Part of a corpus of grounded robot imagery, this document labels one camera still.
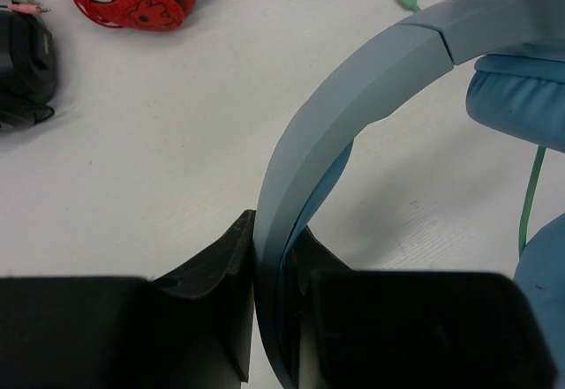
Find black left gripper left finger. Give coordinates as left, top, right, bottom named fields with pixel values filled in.
left=1, top=210, right=255, bottom=388

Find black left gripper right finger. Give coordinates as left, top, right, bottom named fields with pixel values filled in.
left=286, top=230, right=558, bottom=388

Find light blue headphones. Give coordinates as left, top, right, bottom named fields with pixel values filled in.
left=253, top=0, right=564, bottom=388

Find green headphone cable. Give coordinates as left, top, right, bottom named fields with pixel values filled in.
left=389, top=0, right=548, bottom=258

